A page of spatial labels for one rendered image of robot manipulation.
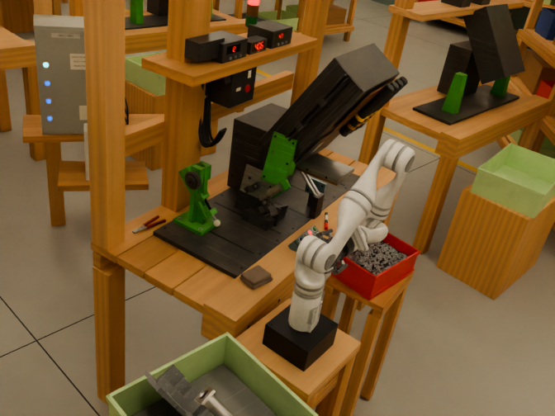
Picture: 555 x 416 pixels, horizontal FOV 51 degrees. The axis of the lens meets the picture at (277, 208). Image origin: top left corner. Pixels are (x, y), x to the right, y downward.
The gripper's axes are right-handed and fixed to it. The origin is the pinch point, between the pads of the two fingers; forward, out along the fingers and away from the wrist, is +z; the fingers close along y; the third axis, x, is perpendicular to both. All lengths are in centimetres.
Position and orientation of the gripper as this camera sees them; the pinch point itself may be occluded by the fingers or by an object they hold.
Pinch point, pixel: (319, 257)
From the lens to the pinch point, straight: 185.9
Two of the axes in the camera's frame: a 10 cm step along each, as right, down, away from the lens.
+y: -4.0, -9.2, 0.1
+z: -6.7, 2.8, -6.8
